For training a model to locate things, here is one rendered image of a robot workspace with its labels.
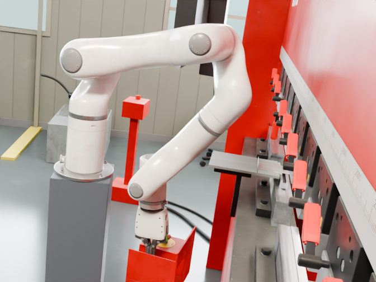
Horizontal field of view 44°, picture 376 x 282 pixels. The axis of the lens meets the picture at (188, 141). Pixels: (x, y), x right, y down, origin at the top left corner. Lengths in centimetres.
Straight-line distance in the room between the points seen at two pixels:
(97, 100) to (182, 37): 37
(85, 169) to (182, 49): 52
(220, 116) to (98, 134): 41
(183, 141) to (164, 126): 395
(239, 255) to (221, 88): 50
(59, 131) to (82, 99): 289
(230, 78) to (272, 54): 135
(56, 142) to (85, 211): 287
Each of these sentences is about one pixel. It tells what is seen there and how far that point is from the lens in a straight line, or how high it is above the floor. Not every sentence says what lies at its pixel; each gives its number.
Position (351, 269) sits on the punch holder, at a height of 131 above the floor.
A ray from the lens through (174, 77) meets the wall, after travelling 515.
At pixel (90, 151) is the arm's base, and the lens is 148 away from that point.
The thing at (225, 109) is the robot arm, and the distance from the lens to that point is 126.
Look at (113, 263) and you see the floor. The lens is 296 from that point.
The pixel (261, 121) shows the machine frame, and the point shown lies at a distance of 266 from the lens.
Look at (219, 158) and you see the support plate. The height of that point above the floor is 100.
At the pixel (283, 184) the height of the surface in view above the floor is 98.
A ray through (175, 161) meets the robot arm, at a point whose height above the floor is 113.
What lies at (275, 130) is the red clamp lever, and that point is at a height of 119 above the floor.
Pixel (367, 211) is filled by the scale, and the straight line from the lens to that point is 56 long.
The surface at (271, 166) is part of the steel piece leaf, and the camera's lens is 184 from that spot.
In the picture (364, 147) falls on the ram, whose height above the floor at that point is 143.
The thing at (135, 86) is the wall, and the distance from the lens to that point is 517.
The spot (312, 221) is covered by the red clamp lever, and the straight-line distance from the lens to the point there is 69.
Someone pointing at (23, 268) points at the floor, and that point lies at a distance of 292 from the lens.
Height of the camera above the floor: 157
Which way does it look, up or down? 17 degrees down
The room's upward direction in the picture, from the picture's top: 8 degrees clockwise
